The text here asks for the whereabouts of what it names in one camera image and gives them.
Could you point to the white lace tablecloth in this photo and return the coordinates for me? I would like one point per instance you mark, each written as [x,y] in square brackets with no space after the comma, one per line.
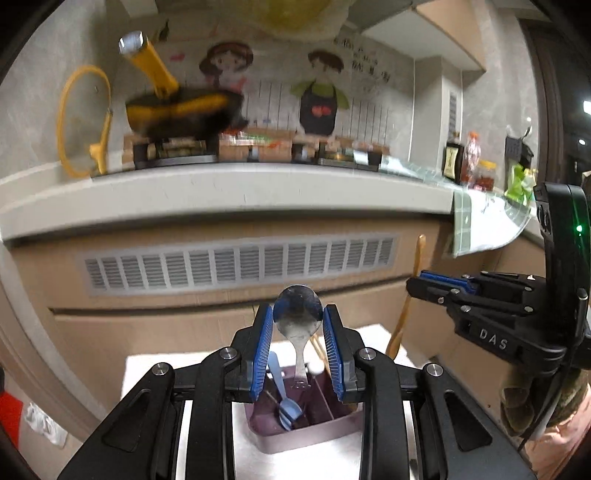
[314,466]

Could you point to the long grey vent grille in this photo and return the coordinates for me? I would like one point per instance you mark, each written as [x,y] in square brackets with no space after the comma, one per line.
[231,263]

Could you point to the orange-lid jar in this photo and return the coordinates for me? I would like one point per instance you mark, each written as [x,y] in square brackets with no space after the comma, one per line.
[487,175]

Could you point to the white ball-end spoon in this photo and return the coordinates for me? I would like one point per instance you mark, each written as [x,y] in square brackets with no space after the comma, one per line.
[316,368]

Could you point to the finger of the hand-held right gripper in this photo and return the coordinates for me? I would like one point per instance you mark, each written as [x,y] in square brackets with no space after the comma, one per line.
[438,293]
[498,281]

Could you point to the green packets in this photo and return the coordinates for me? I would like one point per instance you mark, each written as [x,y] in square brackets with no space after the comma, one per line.
[519,184]

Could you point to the tall red jar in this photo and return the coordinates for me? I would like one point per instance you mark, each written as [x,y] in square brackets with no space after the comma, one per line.
[472,157]

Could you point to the yellow plastic bag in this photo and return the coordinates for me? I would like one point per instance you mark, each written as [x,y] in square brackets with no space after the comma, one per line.
[295,14]

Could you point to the black knife holder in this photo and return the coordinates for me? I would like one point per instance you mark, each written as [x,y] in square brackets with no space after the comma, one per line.
[517,147]

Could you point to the small wall vent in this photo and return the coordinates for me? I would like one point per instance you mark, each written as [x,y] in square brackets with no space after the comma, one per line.
[453,110]

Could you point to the dark sauce bottle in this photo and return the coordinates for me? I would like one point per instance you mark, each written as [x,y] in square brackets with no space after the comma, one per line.
[454,159]

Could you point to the red cloth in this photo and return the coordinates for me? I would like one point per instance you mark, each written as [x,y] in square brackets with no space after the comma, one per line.
[9,406]

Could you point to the grey kitchen counter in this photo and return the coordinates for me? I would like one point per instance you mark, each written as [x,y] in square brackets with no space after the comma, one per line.
[231,189]

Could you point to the person's right hand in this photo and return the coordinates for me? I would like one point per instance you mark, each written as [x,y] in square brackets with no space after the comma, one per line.
[519,404]

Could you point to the white crumpled cloth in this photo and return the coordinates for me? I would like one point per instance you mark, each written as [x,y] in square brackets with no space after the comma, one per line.
[44,422]

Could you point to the blue-grey rice paddle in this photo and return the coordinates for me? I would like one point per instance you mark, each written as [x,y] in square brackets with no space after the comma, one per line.
[288,410]

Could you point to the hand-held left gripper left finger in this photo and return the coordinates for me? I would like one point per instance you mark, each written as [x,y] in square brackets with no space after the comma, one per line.
[261,350]

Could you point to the purple utensil container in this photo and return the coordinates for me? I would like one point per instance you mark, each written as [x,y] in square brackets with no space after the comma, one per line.
[300,438]

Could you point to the green checked towel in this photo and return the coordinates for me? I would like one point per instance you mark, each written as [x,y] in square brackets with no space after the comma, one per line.
[480,221]

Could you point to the wooden spoon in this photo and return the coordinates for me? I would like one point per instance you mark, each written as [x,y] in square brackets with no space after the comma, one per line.
[405,309]

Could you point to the cartoon wall poster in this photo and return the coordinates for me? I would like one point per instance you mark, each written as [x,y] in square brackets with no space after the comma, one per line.
[277,69]

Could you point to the row of wooden boxes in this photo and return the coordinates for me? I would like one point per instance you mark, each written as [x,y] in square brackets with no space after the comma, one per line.
[235,147]

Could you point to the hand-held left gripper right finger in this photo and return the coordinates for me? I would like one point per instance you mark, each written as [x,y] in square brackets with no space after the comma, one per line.
[334,355]

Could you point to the wooden chopstick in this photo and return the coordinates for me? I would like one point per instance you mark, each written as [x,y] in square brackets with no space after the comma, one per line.
[324,362]
[315,345]

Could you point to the metal spoon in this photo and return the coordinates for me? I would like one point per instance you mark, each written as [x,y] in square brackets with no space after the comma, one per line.
[298,309]

